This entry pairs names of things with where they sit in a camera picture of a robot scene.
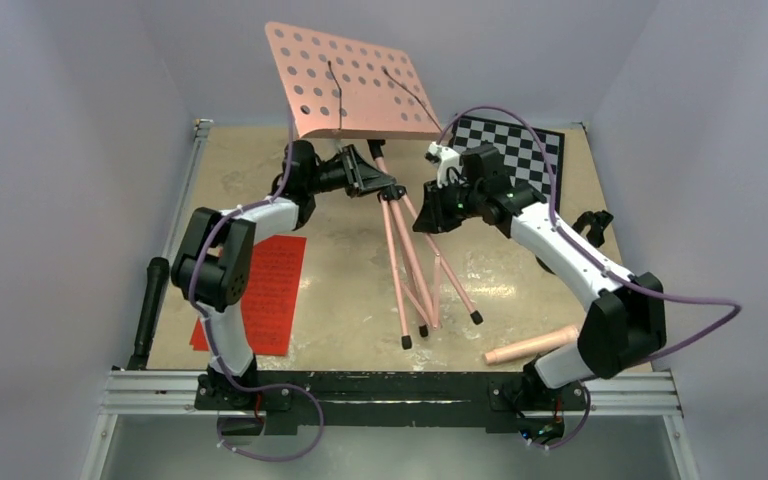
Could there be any aluminium table frame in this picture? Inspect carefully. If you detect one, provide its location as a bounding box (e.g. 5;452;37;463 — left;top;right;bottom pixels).
101;120;696;478

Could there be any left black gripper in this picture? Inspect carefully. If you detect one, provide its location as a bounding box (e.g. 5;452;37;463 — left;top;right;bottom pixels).
306;145;395;199

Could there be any red sheet music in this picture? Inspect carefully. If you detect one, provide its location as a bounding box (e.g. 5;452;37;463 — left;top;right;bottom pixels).
214;235;308;358
189;318;209;352

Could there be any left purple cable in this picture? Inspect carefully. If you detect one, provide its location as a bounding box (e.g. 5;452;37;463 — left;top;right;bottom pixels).
187;115;296;392

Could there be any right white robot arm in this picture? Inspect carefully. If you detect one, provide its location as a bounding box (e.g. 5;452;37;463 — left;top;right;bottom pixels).
413;143;666;407

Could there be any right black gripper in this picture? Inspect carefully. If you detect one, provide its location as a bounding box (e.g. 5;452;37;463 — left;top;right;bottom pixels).
411;175;483;234

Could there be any black microphone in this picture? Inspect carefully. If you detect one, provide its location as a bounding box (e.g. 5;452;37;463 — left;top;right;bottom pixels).
126;257;170;370

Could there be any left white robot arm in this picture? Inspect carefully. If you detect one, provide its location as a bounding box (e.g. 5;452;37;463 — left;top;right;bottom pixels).
170;140;397;409

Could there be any purple cable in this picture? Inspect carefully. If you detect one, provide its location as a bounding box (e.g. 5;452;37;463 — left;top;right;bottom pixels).
435;104;743;362
187;115;296;392

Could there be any pink tripod music stand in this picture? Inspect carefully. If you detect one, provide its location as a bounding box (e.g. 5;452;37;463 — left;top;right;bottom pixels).
264;21;483;350

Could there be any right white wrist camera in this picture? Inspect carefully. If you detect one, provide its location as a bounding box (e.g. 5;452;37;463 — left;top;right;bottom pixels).
425;142;462;188

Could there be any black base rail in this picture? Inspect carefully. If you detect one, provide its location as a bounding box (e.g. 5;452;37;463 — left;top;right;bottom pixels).
194;370;585;435

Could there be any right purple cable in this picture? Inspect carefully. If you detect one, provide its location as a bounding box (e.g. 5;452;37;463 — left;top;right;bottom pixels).
435;104;743;362

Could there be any black microphone desk stand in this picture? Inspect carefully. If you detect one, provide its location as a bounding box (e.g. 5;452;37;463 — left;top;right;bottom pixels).
571;210;614;248

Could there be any black white checkerboard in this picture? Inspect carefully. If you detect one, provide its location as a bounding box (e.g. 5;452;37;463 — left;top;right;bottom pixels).
447;115;565;210

